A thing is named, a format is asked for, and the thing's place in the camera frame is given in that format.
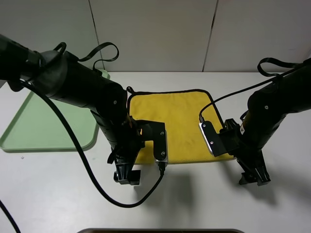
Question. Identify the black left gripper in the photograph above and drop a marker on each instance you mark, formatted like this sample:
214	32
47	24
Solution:
122	133

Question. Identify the light green plastic tray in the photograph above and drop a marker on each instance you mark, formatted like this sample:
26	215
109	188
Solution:
36	128

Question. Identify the yellow towel with black trim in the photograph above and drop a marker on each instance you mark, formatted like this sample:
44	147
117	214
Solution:
179	111

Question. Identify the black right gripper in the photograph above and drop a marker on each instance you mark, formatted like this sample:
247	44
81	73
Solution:
245	141

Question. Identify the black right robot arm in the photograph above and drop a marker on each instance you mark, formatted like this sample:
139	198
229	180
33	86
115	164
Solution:
288	93

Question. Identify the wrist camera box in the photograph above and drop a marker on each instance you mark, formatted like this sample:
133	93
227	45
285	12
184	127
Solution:
156	132
212	139

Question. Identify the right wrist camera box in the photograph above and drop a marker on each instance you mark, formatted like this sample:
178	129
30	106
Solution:
212	139

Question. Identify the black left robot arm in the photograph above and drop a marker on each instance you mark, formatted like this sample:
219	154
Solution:
61	76

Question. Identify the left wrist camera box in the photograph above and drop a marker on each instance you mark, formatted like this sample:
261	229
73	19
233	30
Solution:
156	132

